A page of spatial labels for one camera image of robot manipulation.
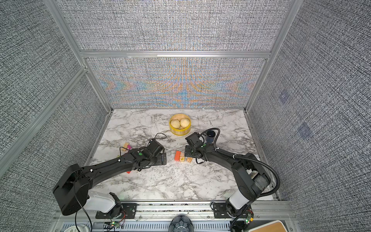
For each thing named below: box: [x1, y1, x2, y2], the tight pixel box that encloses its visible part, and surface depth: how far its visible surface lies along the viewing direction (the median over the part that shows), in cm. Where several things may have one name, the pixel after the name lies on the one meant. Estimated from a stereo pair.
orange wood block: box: [174, 150, 182, 162], surface depth 96 cm
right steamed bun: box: [179, 117, 190, 129], surface depth 105 cm
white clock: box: [63, 224, 91, 232], surface depth 67 cm
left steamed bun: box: [170, 118, 181, 129], surface depth 105 cm
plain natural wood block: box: [179, 152, 186, 162], surface depth 94 cm
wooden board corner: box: [248, 220, 288, 232], surface depth 67 cm
